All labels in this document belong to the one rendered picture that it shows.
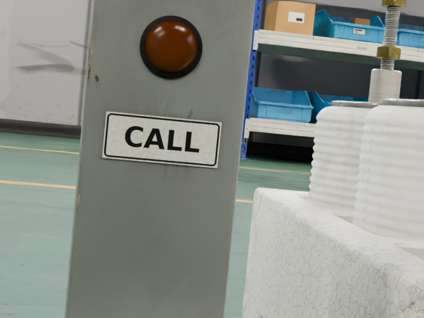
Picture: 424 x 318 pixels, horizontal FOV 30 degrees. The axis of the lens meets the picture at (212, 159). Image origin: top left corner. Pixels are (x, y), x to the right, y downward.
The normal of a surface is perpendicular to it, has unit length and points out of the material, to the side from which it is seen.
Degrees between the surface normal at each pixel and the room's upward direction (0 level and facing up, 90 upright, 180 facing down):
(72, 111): 90
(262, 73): 90
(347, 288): 90
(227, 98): 90
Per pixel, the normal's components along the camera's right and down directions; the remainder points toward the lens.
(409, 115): -0.48, -0.55
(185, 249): 0.11, 0.07
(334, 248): -0.99, -0.09
